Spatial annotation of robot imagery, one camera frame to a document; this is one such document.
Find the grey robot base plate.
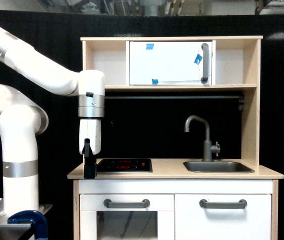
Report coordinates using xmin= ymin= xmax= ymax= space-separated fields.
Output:
xmin=0 ymin=204 xmax=53 ymax=228

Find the blue tape top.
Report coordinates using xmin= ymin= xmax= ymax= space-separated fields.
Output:
xmin=146 ymin=43 xmax=154 ymax=50

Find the grey toy faucet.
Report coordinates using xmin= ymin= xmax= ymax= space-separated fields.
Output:
xmin=184 ymin=115 xmax=213 ymax=162

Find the white cabinet door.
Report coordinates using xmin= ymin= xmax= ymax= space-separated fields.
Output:
xmin=174 ymin=194 xmax=272 ymax=240

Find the grey toy sink basin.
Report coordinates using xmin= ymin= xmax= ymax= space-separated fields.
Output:
xmin=183 ymin=161 xmax=254 ymax=173

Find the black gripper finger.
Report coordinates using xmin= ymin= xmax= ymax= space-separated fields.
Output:
xmin=82 ymin=138 xmax=97 ymax=179

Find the black toy stovetop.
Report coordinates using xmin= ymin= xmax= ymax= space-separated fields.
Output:
xmin=97 ymin=158 xmax=153 ymax=173

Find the white microwave door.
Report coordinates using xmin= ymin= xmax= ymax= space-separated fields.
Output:
xmin=128 ymin=41 xmax=216 ymax=86

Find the blue tape right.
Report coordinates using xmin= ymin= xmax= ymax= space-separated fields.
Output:
xmin=194 ymin=53 xmax=203 ymax=66

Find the grey microwave door handle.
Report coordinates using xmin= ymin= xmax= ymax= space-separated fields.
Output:
xmin=200 ymin=43 xmax=209 ymax=84

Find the white oven door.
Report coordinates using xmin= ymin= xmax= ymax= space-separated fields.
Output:
xmin=79 ymin=194 xmax=175 ymax=240

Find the grey faucet valve handle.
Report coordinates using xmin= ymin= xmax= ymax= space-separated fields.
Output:
xmin=210 ymin=141 xmax=221 ymax=157

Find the grey hanging rail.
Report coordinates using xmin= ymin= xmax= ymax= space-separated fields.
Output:
xmin=105 ymin=95 xmax=244 ymax=100

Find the grey oven door handle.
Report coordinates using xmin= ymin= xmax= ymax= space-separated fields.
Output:
xmin=103 ymin=199 xmax=150 ymax=209

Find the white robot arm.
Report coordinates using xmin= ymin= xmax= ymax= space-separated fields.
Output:
xmin=0 ymin=27 xmax=105 ymax=216

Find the blue tape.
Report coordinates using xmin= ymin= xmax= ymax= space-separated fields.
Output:
xmin=146 ymin=43 xmax=154 ymax=50
xmin=152 ymin=79 xmax=159 ymax=85
xmin=194 ymin=53 xmax=203 ymax=66

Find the wooden toy kitchen frame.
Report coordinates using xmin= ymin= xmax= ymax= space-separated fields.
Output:
xmin=67 ymin=35 xmax=284 ymax=240

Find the blue tape bottom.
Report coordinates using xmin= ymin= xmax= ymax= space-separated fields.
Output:
xmin=152 ymin=79 xmax=159 ymax=85

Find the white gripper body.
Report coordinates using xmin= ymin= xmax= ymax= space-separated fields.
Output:
xmin=79 ymin=118 xmax=102 ymax=155

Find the grey cabinet door handle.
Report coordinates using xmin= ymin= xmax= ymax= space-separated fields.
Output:
xmin=199 ymin=199 xmax=247 ymax=210

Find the blue C-clamp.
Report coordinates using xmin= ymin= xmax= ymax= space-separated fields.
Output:
xmin=7 ymin=210 xmax=48 ymax=240

